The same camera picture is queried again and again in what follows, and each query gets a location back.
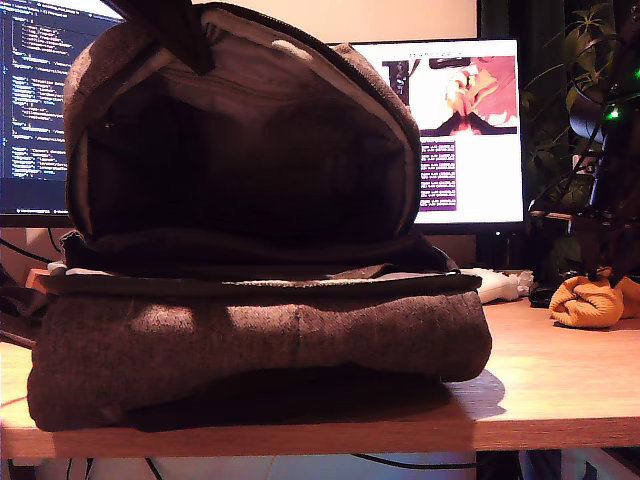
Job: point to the monitor with dark code screen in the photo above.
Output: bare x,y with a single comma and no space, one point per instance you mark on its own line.
40,100

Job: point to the green leafy house plant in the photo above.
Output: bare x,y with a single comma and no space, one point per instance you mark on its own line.
550,150

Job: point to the small wooden block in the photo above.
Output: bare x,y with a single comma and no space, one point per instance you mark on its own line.
37,280

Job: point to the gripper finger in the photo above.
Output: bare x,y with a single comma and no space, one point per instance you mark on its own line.
175,35
622,250
590,245

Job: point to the monitor with white screen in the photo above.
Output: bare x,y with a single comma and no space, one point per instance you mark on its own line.
490,175

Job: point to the black table leg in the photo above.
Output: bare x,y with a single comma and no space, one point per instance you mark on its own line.
497,467

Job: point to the white game controller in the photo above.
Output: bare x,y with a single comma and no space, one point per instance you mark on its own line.
500,290

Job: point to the grey Google backpack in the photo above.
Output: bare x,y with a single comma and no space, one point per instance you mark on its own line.
250,340

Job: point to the yellow pair of socks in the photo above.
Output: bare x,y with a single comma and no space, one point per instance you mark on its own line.
590,305

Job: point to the dark curtain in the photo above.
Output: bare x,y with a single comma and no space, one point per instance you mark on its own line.
525,30

